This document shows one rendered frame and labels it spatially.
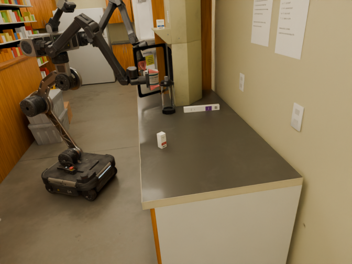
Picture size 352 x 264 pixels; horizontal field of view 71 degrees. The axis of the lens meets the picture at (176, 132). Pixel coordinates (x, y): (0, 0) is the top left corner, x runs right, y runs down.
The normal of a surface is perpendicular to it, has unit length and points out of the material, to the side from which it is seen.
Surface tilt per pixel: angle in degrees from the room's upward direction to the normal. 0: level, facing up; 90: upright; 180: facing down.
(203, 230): 90
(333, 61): 90
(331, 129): 90
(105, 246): 0
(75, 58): 90
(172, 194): 0
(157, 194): 0
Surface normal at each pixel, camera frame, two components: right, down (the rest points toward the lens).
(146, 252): -0.06, -0.90
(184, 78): 0.15, 0.43
